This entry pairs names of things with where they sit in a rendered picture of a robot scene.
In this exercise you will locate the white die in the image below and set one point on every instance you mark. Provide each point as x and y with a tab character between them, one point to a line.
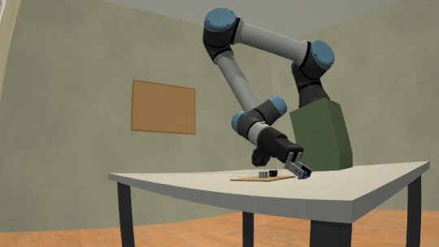
263	174

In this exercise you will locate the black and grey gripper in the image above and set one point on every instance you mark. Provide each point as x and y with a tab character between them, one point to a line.
276	144

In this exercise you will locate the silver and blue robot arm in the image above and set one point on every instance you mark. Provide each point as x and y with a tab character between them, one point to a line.
310	62

